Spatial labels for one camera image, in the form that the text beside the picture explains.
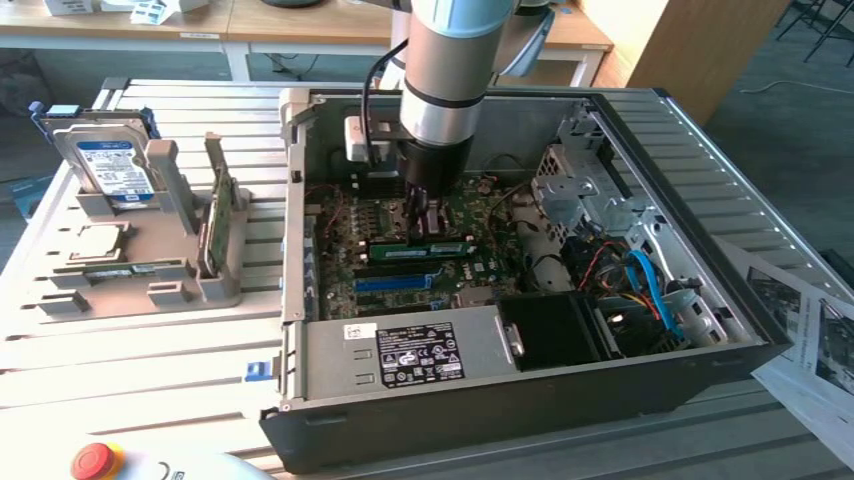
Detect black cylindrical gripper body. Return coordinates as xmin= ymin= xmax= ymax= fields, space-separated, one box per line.
xmin=398 ymin=137 xmax=477 ymax=196

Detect green RAM stick white label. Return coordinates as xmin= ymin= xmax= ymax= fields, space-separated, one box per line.
xmin=367 ymin=241 xmax=470 ymax=262

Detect CPU socket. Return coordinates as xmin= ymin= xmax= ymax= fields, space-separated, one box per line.
xmin=398 ymin=198 xmax=458 ymax=237

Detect green motherboard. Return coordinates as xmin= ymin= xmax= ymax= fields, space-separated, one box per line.
xmin=303 ymin=172 xmax=537 ymax=322

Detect blue expansion slot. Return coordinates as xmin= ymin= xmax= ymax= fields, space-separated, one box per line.
xmin=354 ymin=273 xmax=433 ymax=294

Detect silver metal disk bay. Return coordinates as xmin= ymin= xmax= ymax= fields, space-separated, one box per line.
xmin=529 ymin=143 xmax=644 ymax=242

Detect grey power supply unit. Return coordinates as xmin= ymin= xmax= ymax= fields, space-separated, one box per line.
xmin=301 ymin=306 xmax=521 ymax=397

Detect green graphics card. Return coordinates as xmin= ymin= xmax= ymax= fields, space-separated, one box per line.
xmin=202 ymin=131 xmax=241 ymax=277

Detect black fan shroud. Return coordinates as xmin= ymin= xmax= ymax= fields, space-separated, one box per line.
xmin=495 ymin=293 xmax=628 ymax=372

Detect grey plastic parts rack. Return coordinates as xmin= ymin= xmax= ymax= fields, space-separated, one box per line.
xmin=31 ymin=138 xmax=254 ymax=317

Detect open black PC case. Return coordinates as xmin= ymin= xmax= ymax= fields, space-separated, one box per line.
xmin=258 ymin=86 xmax=797 ymax=475

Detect wooden cabinet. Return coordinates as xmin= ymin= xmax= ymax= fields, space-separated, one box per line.
xmin=592 ymin=0 xmax=784 ymax=127

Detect hard disk blue label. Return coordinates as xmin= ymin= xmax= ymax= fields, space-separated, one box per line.
xmin=51 ymin=123 xmax=161 ymax=205

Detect silver CPU chip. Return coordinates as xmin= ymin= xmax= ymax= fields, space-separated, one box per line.
xmin=68 ymin=223 xmax=130 ymax=262

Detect hard disk in blue caddy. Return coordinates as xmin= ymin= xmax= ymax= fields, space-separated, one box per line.
xmin=28 ymin=101 xmax=161 ymax=147

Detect blue book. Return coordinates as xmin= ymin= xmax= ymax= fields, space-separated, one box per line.
xmin=0 ymin=173 xmax=60 ymax=217

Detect white teach pendant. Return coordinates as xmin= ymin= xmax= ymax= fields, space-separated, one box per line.
xmin=118 ymin=448 xmax=290 ymax=480

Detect white paper box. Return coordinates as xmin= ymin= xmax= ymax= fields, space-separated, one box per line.
xmin=42 ymin=0 xmax=103 ymax=17

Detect printed newspaper sheet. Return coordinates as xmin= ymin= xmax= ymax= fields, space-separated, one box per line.
xmin=748 ymin=248 xmax=854 ymax=454

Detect black chair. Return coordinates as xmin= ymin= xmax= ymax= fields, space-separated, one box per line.
xmin=776 ymin=0 xmax=854 ymax=64

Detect red emergency stop button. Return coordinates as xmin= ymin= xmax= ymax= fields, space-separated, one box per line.
xmin=70 ymin=441 xmax=128 ymax=480

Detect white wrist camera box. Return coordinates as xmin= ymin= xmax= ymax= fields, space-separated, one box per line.
xmin=342 ymin=115 xmax=397 ymax=164

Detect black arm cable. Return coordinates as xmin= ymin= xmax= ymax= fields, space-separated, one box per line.
xmin=359 ymin=39 xmax=410 ymax=166

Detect red and black wire bundle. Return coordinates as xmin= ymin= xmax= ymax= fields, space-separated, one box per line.
xmin=574 ymin=240 xmax=660 ymax=301

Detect blue SATA wire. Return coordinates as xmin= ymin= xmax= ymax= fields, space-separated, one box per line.
xmin=625 ymin=248 xmax=690 ymax=347

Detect wooden desk white frame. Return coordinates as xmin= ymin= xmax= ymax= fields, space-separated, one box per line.
xmin=0 ymin=0 xmax=617 ymax=87

